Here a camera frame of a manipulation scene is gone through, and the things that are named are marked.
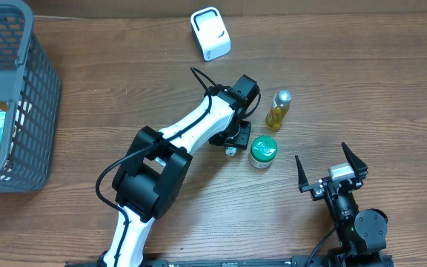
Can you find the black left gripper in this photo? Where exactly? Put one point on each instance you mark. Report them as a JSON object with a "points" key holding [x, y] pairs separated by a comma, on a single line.
{"points": [[239, 139]]}

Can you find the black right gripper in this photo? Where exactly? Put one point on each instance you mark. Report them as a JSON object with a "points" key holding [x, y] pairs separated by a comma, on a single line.
{"points": [[358, 167]]}

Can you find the green lid jar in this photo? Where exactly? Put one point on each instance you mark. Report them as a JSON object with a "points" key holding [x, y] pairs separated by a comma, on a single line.
{"points": [[262, 152]]}

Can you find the yellow liquid bottle grey cap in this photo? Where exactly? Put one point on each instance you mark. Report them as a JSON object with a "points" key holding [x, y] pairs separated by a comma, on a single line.
{"points": [[279, 108]]}

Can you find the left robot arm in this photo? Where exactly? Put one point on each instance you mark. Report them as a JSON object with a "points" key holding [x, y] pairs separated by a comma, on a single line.
{"points": [[149, 177]]}

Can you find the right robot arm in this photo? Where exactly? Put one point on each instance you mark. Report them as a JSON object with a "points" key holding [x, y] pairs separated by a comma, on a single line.
{"points": [[357, 237]]}

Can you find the white barcode scanner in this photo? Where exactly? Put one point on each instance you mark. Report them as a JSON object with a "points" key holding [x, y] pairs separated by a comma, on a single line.
{"points": [[210, 33]]}

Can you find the grey plastic shopping basket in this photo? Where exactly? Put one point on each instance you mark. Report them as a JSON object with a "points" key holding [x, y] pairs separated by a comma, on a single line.
{"points": [[30, 89]]}

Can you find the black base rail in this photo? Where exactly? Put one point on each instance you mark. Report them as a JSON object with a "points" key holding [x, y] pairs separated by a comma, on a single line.
{"points": [[295, 261]]}

